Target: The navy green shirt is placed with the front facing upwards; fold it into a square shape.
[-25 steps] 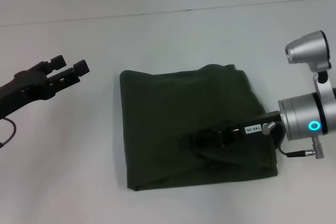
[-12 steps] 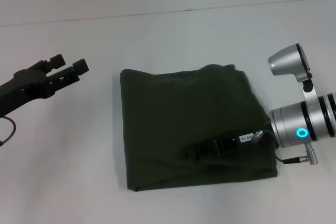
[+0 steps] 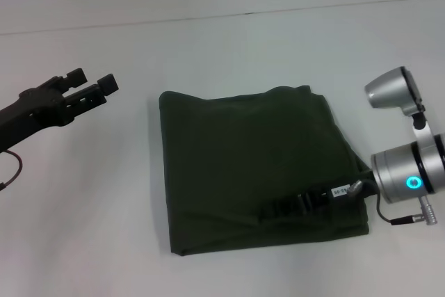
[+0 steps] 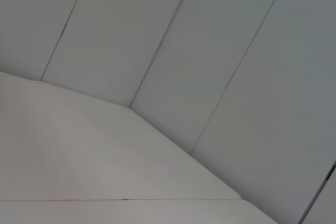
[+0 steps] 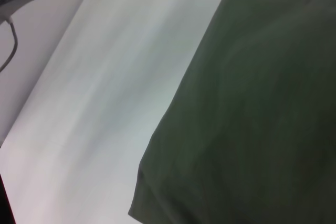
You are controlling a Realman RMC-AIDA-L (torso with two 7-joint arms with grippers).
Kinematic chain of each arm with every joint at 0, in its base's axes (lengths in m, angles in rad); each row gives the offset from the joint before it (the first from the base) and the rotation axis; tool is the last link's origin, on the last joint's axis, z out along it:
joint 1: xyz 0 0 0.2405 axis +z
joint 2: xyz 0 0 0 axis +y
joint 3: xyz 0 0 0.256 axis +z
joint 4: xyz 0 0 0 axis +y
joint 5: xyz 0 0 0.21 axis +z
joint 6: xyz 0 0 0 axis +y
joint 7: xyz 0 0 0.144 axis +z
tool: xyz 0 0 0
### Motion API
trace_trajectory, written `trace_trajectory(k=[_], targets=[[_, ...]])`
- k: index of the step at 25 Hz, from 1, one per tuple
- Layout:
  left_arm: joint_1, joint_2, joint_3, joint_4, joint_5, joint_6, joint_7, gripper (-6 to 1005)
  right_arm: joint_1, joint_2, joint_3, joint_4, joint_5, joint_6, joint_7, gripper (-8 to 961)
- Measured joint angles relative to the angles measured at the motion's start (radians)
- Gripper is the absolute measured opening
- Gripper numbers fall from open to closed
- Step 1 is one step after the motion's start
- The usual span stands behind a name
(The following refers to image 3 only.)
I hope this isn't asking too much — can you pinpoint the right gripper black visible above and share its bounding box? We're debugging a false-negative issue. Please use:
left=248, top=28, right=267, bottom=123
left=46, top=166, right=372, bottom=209
left=259, top=180, right=380, bottom=225

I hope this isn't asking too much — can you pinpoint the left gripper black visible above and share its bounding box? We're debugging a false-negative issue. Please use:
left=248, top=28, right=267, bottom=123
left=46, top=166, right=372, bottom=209
left=0, top=67, right=119, bottom=154

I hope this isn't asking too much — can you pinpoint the dark green FREE! t-shirt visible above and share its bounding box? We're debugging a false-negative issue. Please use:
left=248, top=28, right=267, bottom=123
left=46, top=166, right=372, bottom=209
left=158, top=84, right=375, bottom=257

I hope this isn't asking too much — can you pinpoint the dark red cable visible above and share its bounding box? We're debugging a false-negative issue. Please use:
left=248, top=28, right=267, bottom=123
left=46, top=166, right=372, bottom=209
left=0, top=150, right=24, bottom=192

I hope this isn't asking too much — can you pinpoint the right gripper cable with connector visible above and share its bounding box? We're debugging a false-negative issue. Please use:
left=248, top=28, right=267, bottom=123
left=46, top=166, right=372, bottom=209
left=348, top=178, right=439, bottom=229

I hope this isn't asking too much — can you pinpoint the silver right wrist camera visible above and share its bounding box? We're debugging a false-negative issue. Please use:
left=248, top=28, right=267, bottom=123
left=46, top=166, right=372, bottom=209
left=364, top=65, right=428, bottom=118

